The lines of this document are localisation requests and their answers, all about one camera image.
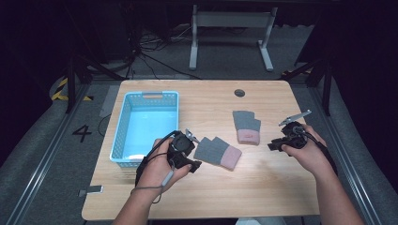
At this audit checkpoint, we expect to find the blue plastic basket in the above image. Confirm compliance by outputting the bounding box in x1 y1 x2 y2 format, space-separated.
109 90 180 169

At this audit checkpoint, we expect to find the white metal stand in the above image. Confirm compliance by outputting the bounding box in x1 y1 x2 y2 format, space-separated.
189 4 279 72

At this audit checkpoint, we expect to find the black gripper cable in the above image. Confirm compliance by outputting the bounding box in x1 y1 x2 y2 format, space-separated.
134 130 181 187
298 126 339 176

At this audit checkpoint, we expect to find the person's left hand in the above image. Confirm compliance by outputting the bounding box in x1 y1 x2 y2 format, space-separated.
137 139 192 192

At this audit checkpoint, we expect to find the black metal stand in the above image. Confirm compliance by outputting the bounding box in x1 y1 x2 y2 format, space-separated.
64 52 126 114
280 55 333 116

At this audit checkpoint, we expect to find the grey wrist strap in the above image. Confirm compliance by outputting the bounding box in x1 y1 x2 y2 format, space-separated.
130 170 176 204

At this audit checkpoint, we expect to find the person's right hand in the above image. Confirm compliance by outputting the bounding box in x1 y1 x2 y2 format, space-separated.
281 124 336 180

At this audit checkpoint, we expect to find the person's white clothing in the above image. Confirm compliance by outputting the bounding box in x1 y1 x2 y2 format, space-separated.
236 217 284 225

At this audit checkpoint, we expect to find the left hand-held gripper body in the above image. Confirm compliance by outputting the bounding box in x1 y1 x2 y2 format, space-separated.
167 127 201 171

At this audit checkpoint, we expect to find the grey floor tape patch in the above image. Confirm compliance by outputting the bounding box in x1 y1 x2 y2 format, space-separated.
99 84 121 118

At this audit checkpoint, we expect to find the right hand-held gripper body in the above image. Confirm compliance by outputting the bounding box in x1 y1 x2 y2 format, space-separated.
278 110 313 149

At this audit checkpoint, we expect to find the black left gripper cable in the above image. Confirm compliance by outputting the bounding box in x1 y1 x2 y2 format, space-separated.
134 130 181 187

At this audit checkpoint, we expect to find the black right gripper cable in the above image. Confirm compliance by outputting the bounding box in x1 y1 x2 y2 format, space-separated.
298 126 339 176

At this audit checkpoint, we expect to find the bundle of floor cables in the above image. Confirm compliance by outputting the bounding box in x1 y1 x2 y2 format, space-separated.
125 24 201 81

